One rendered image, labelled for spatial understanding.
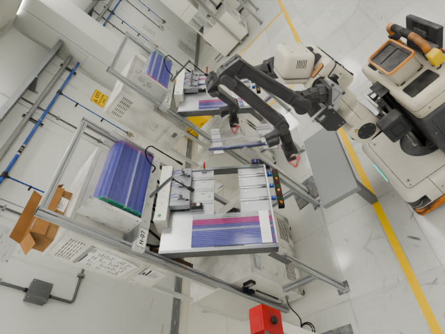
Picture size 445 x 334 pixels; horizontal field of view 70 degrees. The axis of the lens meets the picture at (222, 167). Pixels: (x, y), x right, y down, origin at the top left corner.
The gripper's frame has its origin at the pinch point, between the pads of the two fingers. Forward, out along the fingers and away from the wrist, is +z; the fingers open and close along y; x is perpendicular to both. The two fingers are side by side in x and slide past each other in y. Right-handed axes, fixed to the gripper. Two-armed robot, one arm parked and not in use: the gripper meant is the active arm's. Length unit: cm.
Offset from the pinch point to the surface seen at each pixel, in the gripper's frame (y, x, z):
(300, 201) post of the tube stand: 8, 59, 80
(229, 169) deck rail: 21.9, -6.9, 20.2
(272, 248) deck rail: 92, 8, 25
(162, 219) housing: 66, -55, 18
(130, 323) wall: 50, -111, 173
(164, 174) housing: 26, -54, 15
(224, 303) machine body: 82, -21, 100
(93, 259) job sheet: 81, -97, 28
